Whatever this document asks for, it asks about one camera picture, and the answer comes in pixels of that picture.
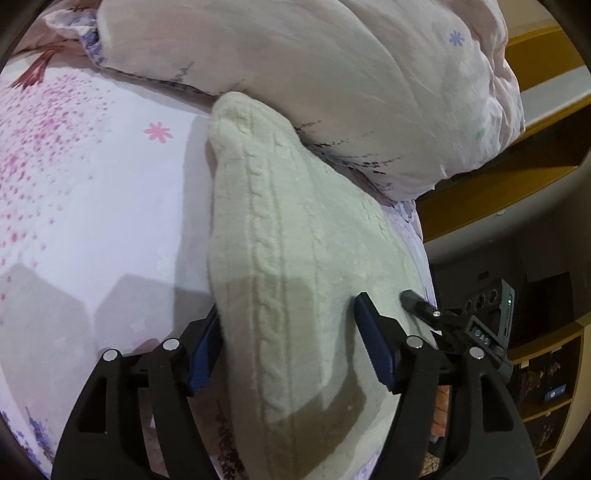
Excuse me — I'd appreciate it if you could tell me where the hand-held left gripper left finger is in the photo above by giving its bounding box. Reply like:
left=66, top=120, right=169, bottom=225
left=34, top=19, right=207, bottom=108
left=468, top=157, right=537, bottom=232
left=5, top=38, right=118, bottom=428
left=50, top=305, right=225, bottom=480

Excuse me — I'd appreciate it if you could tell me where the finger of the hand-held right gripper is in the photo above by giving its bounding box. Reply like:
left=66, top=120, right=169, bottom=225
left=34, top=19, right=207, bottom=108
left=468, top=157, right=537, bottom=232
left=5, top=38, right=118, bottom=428
left=399, top=288, right=458, bottom=334

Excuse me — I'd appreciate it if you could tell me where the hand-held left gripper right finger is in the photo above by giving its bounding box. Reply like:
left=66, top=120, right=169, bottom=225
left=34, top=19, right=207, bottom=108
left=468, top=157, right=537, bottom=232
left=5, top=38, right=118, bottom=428
left=353, top=292, right=541, bottom=480

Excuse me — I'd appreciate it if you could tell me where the cream cable-knit pillow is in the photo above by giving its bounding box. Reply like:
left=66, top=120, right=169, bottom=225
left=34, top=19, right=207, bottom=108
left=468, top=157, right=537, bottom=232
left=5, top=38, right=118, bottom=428
left=203, top=91, right=446, bottom=480

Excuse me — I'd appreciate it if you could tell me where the person's right hand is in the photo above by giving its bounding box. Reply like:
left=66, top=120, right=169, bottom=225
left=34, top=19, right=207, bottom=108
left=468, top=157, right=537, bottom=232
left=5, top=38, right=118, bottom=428
left=431, top=383, right=452, bottom=439

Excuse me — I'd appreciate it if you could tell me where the black box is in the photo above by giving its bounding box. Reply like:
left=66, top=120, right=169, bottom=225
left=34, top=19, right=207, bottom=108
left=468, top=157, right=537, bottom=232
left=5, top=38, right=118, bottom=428
left=522, top=272, right=575, bottom=342

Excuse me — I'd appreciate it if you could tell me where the wooden shelf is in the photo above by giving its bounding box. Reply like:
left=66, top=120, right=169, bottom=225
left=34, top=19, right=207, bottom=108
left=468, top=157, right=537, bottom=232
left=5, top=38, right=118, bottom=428
left=505, top=318, right=591, bottom=472

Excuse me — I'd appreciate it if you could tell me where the wooden headboard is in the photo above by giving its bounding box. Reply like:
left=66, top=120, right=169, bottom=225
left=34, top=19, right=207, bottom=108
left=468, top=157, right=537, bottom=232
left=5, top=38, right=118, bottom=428
left=416, top=18, right=591, bottom=243

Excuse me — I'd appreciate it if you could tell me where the floral pink bed sheet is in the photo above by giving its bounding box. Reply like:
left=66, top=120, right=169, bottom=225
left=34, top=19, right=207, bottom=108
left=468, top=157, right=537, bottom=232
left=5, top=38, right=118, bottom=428
left=0, top=46, right=435, bottom=480

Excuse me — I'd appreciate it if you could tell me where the pale pink floral duvet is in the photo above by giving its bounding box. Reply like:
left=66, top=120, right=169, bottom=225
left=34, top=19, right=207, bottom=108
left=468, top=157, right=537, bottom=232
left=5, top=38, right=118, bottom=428
left=95, top=0, right=527, bottom=201

